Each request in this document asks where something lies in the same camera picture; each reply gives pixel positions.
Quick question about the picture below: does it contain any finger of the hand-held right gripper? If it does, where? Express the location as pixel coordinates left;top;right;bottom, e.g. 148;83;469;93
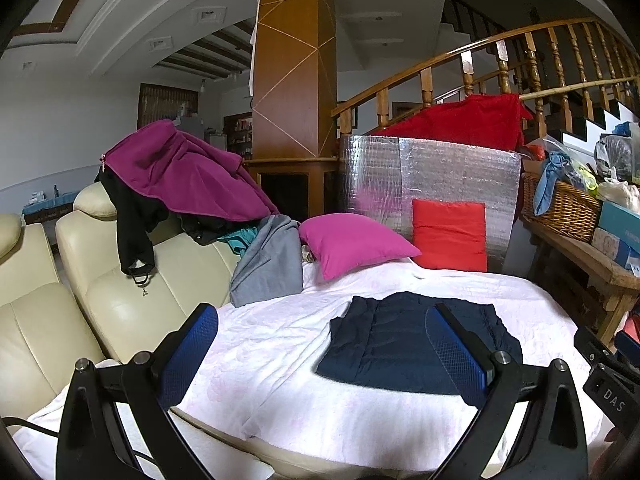
573;327;620;367

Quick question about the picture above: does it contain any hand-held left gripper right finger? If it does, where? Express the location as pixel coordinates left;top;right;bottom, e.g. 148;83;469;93
425;303;591;480

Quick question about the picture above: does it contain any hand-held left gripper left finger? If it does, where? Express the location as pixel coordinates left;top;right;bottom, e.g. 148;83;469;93
55;303;222;480

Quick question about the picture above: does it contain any navy blue padded jacket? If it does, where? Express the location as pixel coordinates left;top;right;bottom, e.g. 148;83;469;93
314;291;524;395

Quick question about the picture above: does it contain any pink bag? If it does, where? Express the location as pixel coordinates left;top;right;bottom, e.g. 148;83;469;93
619;310;640;347

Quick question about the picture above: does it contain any cream leather sofa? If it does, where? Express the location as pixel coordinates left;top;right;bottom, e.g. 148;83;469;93
0;180;436;480

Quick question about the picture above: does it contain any white blanket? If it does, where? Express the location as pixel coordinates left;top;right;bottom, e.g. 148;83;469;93
12;255;609;480

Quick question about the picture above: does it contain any white cardboard box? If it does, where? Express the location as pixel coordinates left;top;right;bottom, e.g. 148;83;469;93
591;227;634;269

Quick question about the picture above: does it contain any teal garment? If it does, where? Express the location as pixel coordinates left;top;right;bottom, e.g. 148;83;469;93
220;227;259;256

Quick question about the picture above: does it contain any grey garment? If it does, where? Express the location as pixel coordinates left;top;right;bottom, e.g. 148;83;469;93
229;214;305;309

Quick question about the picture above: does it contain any red pillow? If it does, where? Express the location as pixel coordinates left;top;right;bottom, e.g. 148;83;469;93
411;199;488;272

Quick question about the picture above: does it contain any black garment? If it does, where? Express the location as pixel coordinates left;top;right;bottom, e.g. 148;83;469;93
95;170;261;282

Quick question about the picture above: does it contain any blue cardboard box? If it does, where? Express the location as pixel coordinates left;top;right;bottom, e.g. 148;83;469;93
597;201;640;247

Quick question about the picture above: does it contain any wicker basket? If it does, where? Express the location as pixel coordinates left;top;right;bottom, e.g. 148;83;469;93
521;172;604;244

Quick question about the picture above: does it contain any magenta pillow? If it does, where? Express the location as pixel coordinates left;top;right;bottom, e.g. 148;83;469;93
298;213;422;281

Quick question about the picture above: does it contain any purple fleece jacket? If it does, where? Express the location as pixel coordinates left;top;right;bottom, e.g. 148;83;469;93
100;119;281;222

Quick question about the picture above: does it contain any light blue cloth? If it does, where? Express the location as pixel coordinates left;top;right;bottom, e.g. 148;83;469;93
532;152;571;216

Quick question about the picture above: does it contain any silver foil insulation panel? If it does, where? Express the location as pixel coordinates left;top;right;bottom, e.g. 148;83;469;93
339;135;522;271

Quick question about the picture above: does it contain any grey plastic bag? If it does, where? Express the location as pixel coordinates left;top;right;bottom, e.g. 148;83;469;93
595;135;634;181

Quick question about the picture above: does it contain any display shelf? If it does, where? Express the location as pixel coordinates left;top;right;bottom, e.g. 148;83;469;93
223;112;254;159

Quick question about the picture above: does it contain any white staircase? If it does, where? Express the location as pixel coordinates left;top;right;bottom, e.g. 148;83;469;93
545;100;640;152

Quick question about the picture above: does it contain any red blanket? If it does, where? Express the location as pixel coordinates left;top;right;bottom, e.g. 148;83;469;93
372;92;535;151

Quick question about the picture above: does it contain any wooden stair railing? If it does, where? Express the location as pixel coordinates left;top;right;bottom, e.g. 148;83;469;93
331;16;640;137

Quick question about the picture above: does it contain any wooden pillar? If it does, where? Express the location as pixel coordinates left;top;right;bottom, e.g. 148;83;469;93
245;0;342;221

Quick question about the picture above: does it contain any black cable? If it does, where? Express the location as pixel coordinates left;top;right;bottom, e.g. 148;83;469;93
0;415;62;432

